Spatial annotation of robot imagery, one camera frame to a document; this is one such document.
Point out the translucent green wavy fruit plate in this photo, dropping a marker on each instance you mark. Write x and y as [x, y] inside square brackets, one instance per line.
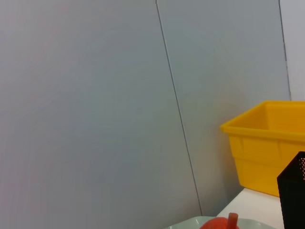
[252, 225]

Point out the black mesh pen holder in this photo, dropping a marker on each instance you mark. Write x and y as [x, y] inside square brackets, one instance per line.
[293, 202]

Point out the yellow plastic storage bin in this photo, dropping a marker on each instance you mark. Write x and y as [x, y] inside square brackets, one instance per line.
[257, 155]

